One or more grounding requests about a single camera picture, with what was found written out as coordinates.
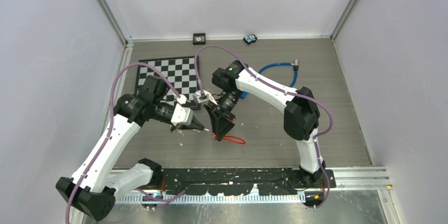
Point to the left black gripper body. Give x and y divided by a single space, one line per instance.
174 127

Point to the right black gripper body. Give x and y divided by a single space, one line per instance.
226 103

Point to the red cable padlock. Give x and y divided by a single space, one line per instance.
229 138

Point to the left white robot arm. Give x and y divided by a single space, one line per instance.
90 189

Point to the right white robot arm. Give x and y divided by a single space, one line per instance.
300 113

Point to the silver key bunch left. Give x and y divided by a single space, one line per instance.
179 131

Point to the black white chessboard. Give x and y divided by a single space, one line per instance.
179 71

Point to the small black square box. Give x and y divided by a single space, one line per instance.
199 39

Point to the small blue toy car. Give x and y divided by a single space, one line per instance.
250 39

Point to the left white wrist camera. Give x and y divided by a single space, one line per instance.
181 115

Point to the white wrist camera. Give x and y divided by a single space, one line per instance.
181 115
203 97

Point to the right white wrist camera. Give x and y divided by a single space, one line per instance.
203 97

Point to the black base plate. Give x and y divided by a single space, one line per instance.
241 181

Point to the blue cable lock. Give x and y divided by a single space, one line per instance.
290 69

